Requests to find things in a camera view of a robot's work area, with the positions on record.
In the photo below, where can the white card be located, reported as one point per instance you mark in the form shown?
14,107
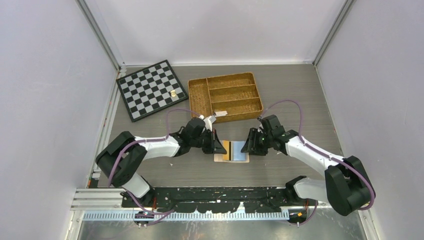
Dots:
220,113

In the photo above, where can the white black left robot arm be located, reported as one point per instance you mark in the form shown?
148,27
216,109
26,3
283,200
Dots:
122,157

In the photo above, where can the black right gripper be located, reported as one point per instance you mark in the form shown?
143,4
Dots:
251,145

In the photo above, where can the woven wicker divided tray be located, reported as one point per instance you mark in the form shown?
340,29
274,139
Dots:
237,94

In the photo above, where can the beige leather card holder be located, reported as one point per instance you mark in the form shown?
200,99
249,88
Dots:
238,157

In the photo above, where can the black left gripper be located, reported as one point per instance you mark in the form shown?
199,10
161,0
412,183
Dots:
218,148

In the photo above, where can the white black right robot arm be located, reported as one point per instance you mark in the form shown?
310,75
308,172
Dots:
346,185

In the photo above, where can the black white chessboard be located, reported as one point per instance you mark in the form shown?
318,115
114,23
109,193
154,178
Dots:
147,91

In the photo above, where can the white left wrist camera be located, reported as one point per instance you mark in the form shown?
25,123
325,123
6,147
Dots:
209,120

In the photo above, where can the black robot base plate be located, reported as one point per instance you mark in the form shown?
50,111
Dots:
264,199

